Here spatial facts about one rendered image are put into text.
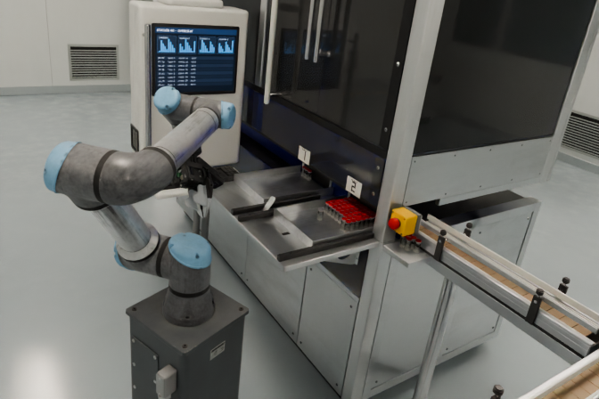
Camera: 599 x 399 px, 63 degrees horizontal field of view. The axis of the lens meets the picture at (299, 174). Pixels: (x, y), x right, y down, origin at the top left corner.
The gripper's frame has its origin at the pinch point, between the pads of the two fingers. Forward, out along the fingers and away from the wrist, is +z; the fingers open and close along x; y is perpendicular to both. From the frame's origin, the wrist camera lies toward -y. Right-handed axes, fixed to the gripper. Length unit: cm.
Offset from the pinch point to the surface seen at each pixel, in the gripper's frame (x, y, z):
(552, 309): 65, -64, 47
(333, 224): 5, -60, 1
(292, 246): -0.3, -38.1, 8.6
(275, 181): -23, -69, -29
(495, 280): 53, -64, 35
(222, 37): -20, -49, -95
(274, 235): -7.0, -37.9, 2.6
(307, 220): -3, -55, -3
